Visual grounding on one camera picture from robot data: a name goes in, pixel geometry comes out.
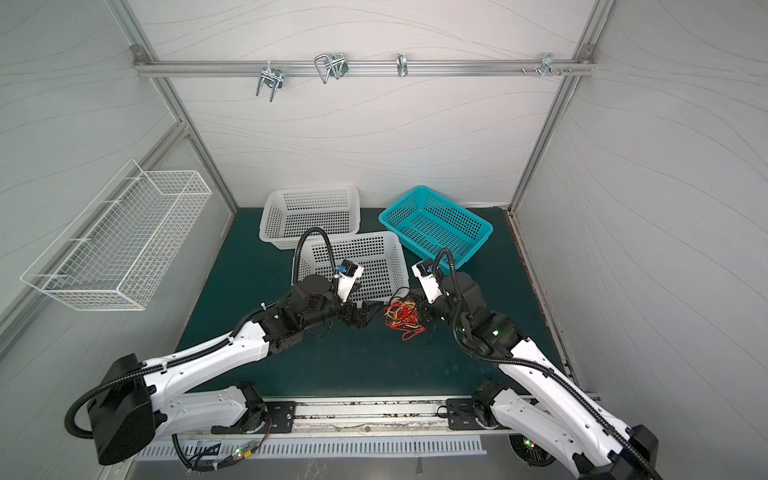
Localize red cable tangle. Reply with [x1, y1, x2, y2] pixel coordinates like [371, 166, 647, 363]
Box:
[383, 298, 427, 342]

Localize yellow cable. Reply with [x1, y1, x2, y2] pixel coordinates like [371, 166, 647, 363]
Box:
[388, 301, 421, 330]

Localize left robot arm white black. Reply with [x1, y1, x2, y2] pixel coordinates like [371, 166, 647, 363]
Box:
[64, 259, 365, 465]

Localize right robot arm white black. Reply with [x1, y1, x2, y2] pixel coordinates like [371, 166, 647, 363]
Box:
[411, 248, 660, 479]

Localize white plastic basket near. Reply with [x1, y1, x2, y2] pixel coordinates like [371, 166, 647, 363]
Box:
[292, 231, 409, 304]

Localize white plastic basket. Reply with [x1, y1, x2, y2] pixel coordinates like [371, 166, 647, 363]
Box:
[259, 186, 360, 250]
[292, 231, 409, 304]

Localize teal plastic basket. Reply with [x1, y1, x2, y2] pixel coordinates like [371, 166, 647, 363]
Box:
[379, 186, 494, 269]

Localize white plastic basket far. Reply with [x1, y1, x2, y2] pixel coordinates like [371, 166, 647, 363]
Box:
[259, 186, 360, 250]

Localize metal hook clamp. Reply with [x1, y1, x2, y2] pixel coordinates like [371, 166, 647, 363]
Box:
[255, 64, 284, 102]
[520, 53, 573, 78]
[395, 53, 408, 78]
[313, 52, 349, 84]

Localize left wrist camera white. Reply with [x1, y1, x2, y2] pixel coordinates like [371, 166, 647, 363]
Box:
[335, 260, 364, 303]

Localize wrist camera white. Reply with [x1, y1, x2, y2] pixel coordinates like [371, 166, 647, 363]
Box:
[411, 259, 443, 304]
[335, 260, 364, 303]

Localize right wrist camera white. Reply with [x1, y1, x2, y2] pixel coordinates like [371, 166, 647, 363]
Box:
[411, 259, 443, 304]

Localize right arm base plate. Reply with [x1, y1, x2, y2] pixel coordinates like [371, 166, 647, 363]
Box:
[437, 398, 500, 431]

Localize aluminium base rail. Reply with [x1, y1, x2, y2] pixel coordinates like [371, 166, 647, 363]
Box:
[119, 394, 601, 442]

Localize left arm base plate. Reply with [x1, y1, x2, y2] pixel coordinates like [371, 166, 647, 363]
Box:
[211, 401, 296, 435]

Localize white vented cable duct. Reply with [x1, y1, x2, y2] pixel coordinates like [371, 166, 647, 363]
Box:
[134, 436, 487, 462]

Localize white wire wall basket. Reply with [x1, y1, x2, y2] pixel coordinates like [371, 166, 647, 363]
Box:
[20, 160, 212, 312]

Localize aluminium crossbar rail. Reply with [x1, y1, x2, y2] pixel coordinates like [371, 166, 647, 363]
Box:
[134, 57, 597, 78]

